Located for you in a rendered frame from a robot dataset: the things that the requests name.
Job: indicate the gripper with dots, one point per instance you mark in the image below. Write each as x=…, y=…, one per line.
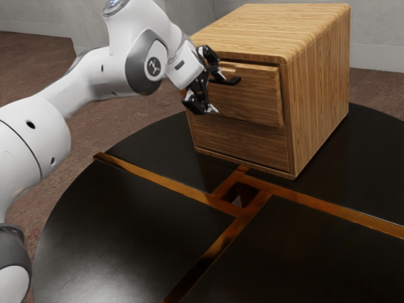
x=200, y=83

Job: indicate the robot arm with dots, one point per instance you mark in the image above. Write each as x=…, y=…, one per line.
x=94, y=72

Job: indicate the wooden drawer cabinet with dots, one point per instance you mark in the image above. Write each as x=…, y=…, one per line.
x=315, y=94

